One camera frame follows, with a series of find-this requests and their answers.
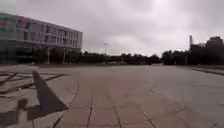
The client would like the tall lamp pole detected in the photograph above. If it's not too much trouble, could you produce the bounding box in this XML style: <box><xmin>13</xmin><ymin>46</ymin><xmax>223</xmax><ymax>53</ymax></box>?
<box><xmin>102</xmin><ymin>42</ymin><xmax>110</xmax><ymax>58</ymax></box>

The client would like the row of dark trees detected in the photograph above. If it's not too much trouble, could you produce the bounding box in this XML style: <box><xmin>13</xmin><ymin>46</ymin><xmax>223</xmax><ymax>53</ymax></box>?
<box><xmin>31</xmin><ymin>46</ymin><xmax>224</xmax><ymax>66</ymax></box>

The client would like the large pale multi-storey building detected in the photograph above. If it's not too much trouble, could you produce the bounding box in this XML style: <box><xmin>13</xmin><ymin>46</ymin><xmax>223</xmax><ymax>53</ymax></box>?
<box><xmin>0</xmin><ymin>12</ymin><xmax>84</xmax><ymax>65</ymax></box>

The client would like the distant dark building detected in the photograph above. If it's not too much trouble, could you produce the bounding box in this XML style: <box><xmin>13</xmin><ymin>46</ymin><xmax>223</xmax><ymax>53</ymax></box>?
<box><xmin>188</xmin><ymin>34</ymin><xmax>224</xmax><ymax>58</ymax></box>

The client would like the raised dark kerb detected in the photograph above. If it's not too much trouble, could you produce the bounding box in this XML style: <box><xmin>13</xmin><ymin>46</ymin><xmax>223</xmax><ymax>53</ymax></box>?
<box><xmin>191</xmin><ymin>66</ymin><xmax>224</xmax><ymax>76</ymax></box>

